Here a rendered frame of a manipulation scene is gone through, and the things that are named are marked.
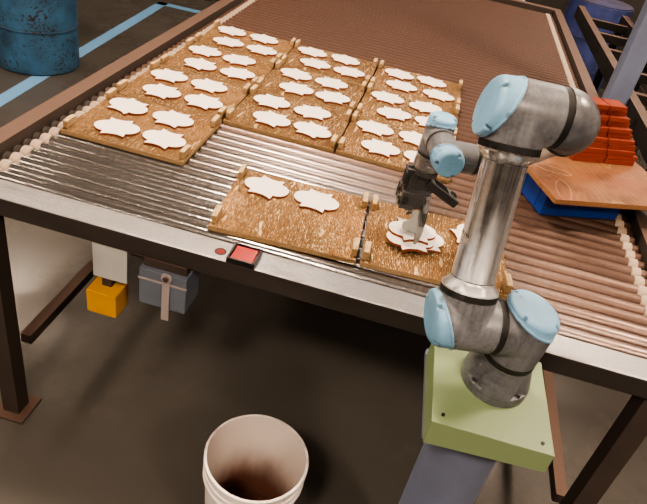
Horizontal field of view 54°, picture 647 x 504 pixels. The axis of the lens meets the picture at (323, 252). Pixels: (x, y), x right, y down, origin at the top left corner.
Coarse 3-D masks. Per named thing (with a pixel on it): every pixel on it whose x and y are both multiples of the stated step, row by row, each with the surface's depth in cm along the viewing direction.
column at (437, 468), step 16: (432, 448) 149; (416, 464) 159; (432, 464) 150; (448, 464) 146; (464, 464) 144; (480, 464) 143; (416, 480) 157; (432, 480) 151; (448, 480) 148; (464, 480) 147; (480, 480) 148; (416, 496) 158; (432, 496) 153; (448, 496) 151; (464, 496) 151
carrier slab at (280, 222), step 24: (240, 192) 186; (336, 192) 197; (240, 216) 176; (264, 216) 178; (288, 216) 180; (312, 216) 183; (336, 216) 185; (360, 216) 187; (264, 240) 170; (288, 240) 170; (312, 240) 173; (336, 240) 175
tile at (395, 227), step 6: (396, 222) 181; (402, 222) 182; (390, 228) 178; (396, 228) 178; (402, 228) 179; (426, 228) 181; (432, 228) 182; (396, 234) 176; (402, 234) 176; (408, 234) 177; (414, 234) 177; (426, 234) 178; (432, 234) 179; (408, 240) 175; (420, 240) 176; (426, 240) 176
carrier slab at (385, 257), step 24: (384, 216) 190; (408, 216) 192; (432, 216) 195; (384, 240) 179; (456, 240) 186; (360, 264) 169; (384, 264) 169; (408, 264) 171; (432, 264) 173; (504, 264) 180
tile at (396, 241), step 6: (390, 234) 177; (390, 240) 174; (396, 240) 175; (402, 240) 175; (432, 240) 178; (402, 246) 173; (408, 246) 173; (414, 246) 174; (420, 246) 175; (426, 246) 175; (432, 246) 176; (420, 252) 174; (426, 252) 173
